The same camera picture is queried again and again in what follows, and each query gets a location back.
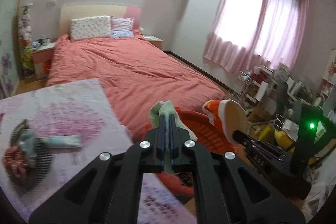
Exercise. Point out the pink striped pillow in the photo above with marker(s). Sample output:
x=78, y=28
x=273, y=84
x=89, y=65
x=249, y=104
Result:
x=122, y=27

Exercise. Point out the wall power socket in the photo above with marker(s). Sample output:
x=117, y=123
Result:
x=51, y=3

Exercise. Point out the orange plastic trash basket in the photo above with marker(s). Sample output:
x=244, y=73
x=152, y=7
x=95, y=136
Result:
x=201, y=178

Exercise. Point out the white wire rack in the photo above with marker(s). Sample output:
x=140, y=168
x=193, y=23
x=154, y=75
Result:
x=241, y=92

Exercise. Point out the white floral pillow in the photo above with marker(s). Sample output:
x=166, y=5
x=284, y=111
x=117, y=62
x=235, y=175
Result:
x=90, y=27

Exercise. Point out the black mesh pouch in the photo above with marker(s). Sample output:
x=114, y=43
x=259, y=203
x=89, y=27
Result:
x=31, y=168

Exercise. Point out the green grey sock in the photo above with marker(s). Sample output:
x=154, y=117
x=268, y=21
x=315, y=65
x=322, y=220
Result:
x=28, y=144

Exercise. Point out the brown hair clip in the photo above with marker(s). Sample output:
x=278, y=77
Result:
x=17, y=132

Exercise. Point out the small orange floor bin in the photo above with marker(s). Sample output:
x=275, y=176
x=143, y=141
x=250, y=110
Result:
x=47, y=66

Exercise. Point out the pink window curtain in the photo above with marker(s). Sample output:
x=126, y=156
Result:
x=248, y=33

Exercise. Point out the light blue tube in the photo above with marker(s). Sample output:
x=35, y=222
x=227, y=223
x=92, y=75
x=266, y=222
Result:
x=69, y=141

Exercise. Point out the right nightstand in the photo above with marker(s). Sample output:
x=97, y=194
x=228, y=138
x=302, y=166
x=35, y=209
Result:
x=157, y=42

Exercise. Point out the floral table cloth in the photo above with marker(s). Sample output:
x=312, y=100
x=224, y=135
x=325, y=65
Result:
x=73, y=123

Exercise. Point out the beige pink headboard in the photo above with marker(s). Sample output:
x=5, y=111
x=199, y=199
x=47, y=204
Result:
x=81, y=11

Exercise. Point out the floral sliding wardrobe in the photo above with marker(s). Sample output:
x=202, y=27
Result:
x=10, y=64

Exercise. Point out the red checkered cloth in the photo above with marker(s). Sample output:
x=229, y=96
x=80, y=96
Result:
x=16, y=166

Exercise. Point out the pink left nightstand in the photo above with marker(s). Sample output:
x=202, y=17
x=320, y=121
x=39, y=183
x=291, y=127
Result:
x=41, y=55

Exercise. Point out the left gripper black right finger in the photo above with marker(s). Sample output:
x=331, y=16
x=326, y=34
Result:
x=179, y=156

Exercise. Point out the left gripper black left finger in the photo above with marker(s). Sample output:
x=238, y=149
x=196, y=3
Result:
x=154, y=160

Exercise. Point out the hanging plush toys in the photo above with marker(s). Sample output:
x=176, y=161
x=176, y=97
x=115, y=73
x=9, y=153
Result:
x=25, y=42

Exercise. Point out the coral bed duvet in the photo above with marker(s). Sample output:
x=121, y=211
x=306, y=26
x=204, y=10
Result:
x=134, y=75

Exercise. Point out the white green tissue wad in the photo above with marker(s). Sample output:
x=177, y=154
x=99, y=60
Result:
x=166, y=109

